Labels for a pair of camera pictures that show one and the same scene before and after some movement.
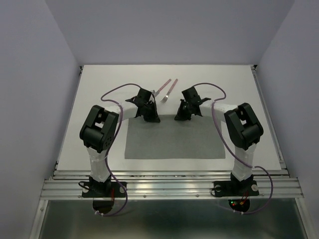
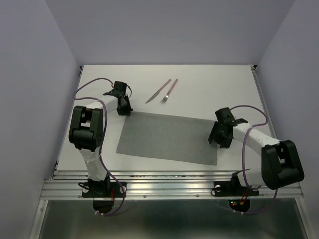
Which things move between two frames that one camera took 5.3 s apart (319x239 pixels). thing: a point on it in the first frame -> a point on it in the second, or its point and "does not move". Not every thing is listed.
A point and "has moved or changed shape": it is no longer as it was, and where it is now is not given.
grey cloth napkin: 200,137 has moved or changed shape
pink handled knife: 156,93 does not move
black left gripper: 154,117 -> 126,112
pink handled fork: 165,98 does not move
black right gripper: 180,115 -> 224,143
